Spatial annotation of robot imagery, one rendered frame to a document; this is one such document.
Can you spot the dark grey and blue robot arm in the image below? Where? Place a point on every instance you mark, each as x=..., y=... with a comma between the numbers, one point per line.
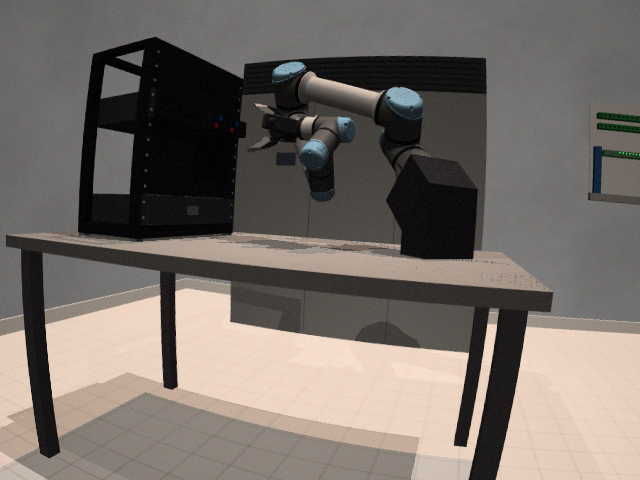
x=401, y=115

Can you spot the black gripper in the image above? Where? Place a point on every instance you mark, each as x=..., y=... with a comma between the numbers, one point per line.
x=276, y=136

